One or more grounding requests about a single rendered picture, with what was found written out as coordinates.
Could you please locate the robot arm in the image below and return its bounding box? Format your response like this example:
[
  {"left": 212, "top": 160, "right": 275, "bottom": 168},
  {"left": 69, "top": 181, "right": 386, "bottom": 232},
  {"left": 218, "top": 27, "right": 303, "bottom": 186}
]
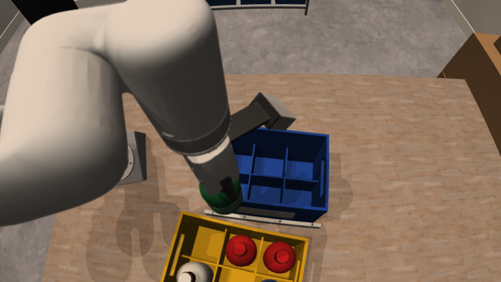
[{"left": 0, "top": 0, "right": 296, "bottom": 227}]

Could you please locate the blue crate with dividers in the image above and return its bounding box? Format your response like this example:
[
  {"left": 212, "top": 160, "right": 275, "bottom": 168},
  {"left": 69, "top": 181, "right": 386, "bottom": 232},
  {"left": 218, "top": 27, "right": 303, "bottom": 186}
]
[{"left": 231, "top": 127, "right": 329, "bottom": 223}]

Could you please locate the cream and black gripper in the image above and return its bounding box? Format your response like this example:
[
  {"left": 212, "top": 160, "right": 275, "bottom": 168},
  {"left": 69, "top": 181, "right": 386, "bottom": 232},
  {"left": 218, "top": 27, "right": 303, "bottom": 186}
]
[{"left": 167, "top": 123, "right": 240, "bottom": 202}]

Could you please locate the orange divided crate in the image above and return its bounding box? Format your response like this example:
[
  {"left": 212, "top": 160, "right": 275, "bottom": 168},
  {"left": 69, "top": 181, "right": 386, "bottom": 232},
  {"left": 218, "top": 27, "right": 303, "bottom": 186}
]
[{"left": 160, "top": 211, "right": 309, "bottom": 282}]

